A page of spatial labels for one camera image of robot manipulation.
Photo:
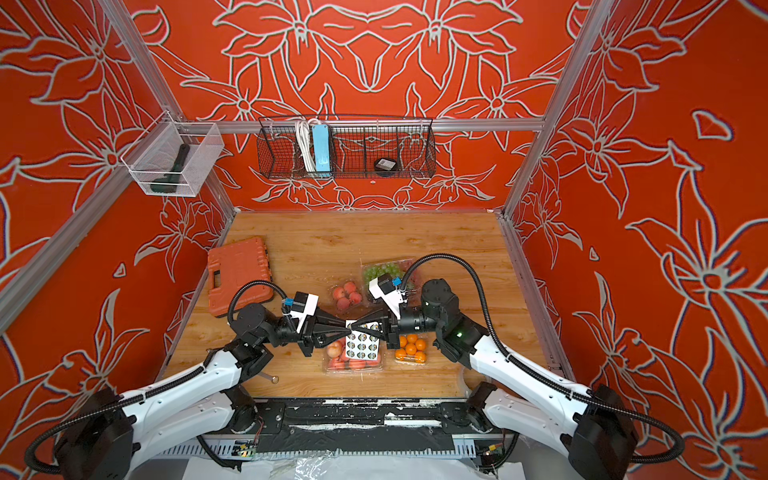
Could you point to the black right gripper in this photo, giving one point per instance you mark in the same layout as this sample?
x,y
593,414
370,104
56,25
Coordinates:
x,y
393,326

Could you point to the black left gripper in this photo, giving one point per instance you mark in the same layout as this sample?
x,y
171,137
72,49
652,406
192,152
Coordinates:
x,y
317,330

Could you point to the fruit sticker sheet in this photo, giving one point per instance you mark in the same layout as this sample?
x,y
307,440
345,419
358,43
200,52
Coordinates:
x,y
362,347

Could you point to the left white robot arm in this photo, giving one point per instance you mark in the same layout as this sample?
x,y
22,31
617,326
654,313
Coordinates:
x,y
112,433

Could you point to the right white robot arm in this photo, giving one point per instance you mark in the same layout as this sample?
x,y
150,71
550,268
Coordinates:
x,y
591,428

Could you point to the clear box large peaches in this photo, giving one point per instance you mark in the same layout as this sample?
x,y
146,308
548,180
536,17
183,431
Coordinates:
x,y
336,364

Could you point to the clear box of oranges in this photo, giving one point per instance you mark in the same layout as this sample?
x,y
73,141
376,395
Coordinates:
x,y
411,350

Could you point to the clear box of grapes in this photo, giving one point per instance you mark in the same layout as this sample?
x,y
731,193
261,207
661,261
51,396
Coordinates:
x,y
395,269

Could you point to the small metal rod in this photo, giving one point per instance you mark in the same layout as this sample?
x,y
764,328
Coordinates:
x,y
272,379

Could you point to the orange plastic tool case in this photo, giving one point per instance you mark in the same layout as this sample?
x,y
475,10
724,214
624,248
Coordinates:
x,y
232,266

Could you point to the small black device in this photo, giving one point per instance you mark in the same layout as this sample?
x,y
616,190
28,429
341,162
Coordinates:
x,y
385,165

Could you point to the light blue box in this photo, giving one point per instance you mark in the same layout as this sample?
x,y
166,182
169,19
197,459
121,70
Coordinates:
x,y
322,146

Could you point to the black tool in bin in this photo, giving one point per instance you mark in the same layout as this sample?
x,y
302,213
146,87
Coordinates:
x,y
169,181

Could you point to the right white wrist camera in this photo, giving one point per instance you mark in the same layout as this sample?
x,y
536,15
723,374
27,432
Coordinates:
x,y
387,289

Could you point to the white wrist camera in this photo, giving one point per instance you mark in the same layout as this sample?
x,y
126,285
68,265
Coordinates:
x,y
387,289
299,308

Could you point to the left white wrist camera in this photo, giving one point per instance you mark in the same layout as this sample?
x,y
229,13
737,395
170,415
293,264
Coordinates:
x,y
299,308

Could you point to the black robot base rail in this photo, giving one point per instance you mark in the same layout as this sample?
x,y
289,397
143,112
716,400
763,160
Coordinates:
x,y
427,426

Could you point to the black wire wall basket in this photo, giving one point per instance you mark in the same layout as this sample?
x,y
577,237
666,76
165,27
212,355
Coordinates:
x,y
285,146

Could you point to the clear acrylic wall bin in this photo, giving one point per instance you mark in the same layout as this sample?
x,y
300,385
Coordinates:
x,y
153,152

